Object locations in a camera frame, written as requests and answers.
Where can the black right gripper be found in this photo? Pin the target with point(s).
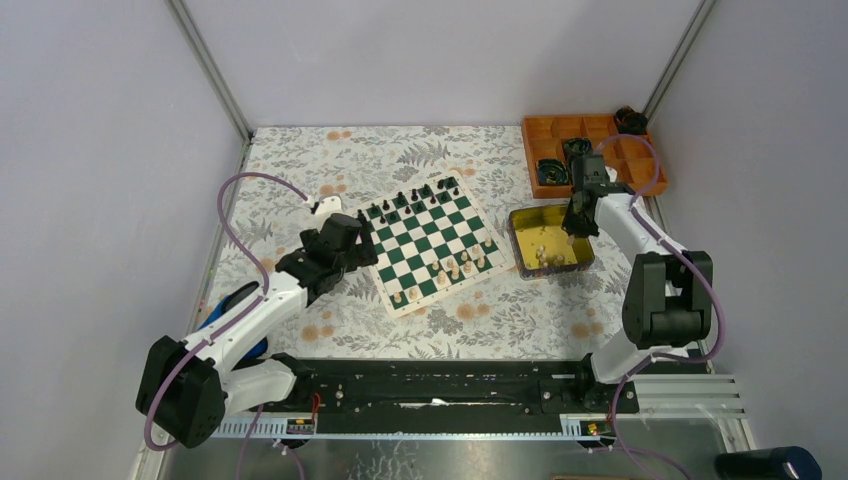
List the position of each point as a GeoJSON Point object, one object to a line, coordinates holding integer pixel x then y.
{"type": "Point", "coordinates": [569, 225]}

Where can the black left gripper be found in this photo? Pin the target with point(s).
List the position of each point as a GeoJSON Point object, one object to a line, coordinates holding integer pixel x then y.
{"type": "Point", "coordinates": [364, 254]}

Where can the gold chess piece tin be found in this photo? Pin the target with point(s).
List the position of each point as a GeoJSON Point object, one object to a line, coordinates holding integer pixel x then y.
{"type": "Point", "coordinates": [541, 245]}

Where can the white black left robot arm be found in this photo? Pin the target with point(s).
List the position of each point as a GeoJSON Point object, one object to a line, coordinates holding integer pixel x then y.
{"type": "Point", "coordinates": [188, 386]}

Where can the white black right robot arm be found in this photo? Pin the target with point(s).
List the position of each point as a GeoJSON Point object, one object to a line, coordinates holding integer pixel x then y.
{"type": "Point", "coordinates": [666, 303]}

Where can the green white chess board mat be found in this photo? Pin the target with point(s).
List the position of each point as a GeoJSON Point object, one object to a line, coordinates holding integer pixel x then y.
{"type": "Point", "coordinates": [430, 245]}

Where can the black coil tray upper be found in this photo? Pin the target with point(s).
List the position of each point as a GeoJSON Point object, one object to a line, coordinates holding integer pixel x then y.
{"type": "Point", "coordinates": [577, 147]}

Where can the black coil outside tray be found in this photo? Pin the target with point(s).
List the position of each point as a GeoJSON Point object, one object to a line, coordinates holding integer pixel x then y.
{"type": "Point", "coordinates": [631, 122]}

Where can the dark cylinder bottom right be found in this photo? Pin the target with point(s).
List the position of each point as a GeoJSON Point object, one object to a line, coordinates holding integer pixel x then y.
{"type": "Point", "coordinates": [784, 463]}

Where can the black mounting base rail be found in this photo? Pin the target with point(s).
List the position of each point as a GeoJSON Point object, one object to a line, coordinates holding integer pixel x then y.
{"type": "Point", "coordinates": [500, 397]}

